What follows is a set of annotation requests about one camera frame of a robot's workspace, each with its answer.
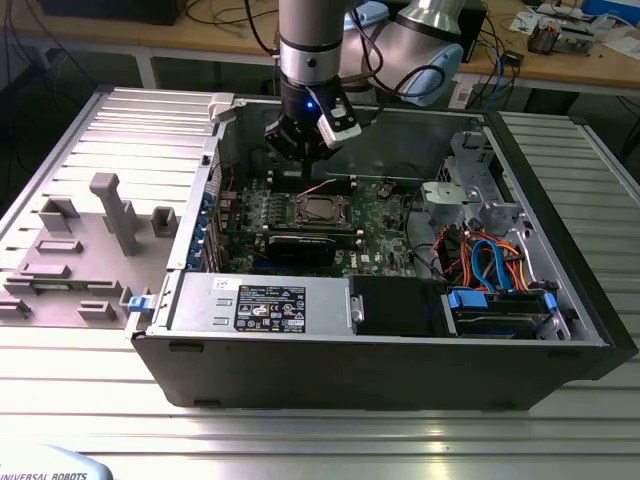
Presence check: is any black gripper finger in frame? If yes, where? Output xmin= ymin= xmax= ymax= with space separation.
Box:
xmin=263 ymin=116 xmax=308 ymax=181
xmin=306 ymin=128 xmax=347 ymax=181

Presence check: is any metal locking lever wire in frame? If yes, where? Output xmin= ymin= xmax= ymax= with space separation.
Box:
xmin=298 ymin=178 xmax=341 ymax=196

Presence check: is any metal socket cover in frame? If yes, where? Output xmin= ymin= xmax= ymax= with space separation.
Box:
xmin=295 ymin=193 xmax=351 ymax=225

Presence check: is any CPU socket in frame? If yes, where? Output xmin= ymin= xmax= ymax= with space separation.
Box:
xmin=292 ymin=191 xmax=354 ymax=227

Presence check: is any beige plastic latch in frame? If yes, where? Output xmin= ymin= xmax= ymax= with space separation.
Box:
xmin=207 ymin=93 xmax=236 ymax=124

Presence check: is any wooden desk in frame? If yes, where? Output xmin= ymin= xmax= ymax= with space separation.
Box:
xmin=14 ymin=0 xmax=640 ymax=96

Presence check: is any black graphics card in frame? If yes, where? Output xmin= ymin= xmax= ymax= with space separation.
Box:
xmin=267 ymin=232 xmax=339 ymax=269

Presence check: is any green motherboard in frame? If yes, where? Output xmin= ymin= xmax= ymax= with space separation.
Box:
xmin=219 ymin=174 xmax=429 ymax=281

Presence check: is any metal drive cage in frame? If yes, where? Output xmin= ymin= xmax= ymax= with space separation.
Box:
xmin=419 ymin=129 xmax=531 ymax=236

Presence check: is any silver power supply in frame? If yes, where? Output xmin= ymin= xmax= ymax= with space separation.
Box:
xmin=167 ymin=272 xmax=354 ymax=337

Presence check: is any hard disk in blue carrier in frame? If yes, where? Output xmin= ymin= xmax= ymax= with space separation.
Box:
xmin=439 ymin=287 xmax=559 ymax=341

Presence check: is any black box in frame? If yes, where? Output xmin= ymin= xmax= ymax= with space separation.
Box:
xmin=37 ymin=0 xmax=182 ymax=27

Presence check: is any black PC case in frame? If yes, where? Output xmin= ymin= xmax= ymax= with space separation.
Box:
xmin=124 ymin=97 xmax=632 ymax=412

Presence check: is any grey parts rack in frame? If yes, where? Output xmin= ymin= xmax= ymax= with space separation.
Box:
xmin=0 ymin=172 xmax=181 ymax=329

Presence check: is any small black heatsink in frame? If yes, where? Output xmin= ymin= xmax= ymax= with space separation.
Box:
xmin=527 ymin=22 xmax=557 ymax=56

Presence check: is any grey metal device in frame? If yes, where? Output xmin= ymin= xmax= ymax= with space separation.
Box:
xmin=554 ymin=24 xmax=597 ymax=56

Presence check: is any blue box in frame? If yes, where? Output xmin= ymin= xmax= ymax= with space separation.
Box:
xmin=582 ymin=0 xmax=640 ymax=20

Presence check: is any pale blue teach pendant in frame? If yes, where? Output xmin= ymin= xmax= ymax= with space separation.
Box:
xmin=0 ymin=442 xmax=119 ymax=480

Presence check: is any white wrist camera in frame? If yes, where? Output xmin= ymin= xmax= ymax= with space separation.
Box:
xmin=316 ymin=97 xmax=363 ymax=150

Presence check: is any red wire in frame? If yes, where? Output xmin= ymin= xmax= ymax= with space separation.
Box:
xmin=433 ymin=227 xmax=464 ymax=269

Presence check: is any blue flat wire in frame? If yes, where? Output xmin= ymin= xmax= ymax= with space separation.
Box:
xmin=470 ymin=238 xmax=517 ymax=294

